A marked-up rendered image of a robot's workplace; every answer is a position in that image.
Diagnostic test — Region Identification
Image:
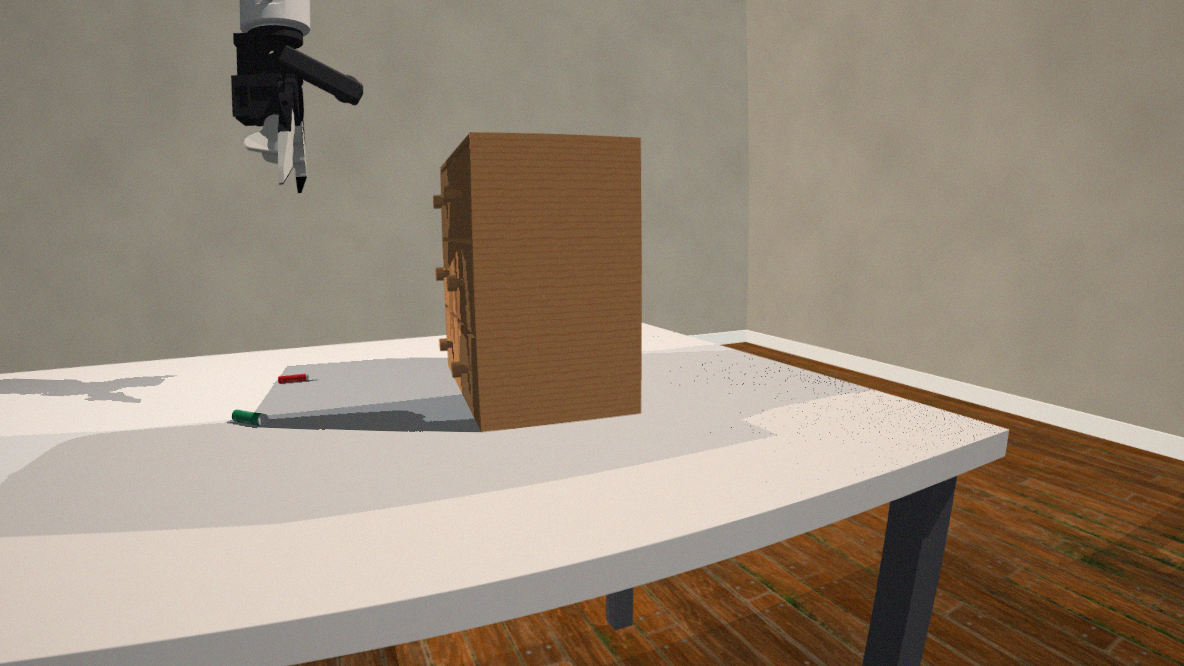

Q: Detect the brown wooden drawer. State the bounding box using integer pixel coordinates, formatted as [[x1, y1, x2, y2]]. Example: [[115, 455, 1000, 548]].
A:
[[444, 147, 471, 233], [433, 164, 453, 233], [448, 242, 475, 331], [435, 241, 457, 312], [451, 322, 480, 422], [439, 307, 459, 367]]

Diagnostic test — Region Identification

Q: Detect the green aa battery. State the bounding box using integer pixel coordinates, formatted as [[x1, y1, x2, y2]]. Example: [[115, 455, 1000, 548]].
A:
[[232, 409, 269, 425]]

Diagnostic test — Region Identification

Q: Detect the brown wooden chest of drawers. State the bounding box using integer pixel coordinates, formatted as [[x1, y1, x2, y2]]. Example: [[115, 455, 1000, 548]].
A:
[[440, 132, 642, 433]]

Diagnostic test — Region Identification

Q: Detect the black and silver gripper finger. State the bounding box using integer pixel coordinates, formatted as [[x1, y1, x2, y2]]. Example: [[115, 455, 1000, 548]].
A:
[[244, 83, 295, 185], [262, 121, 307, 193]]

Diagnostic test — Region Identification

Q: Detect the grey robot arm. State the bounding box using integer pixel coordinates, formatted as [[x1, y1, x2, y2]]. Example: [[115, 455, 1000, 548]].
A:
[[240, 0, 363, 105]]

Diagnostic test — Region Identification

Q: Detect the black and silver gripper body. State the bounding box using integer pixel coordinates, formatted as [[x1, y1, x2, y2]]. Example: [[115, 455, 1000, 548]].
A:
[[231, 25, 304, 126]]

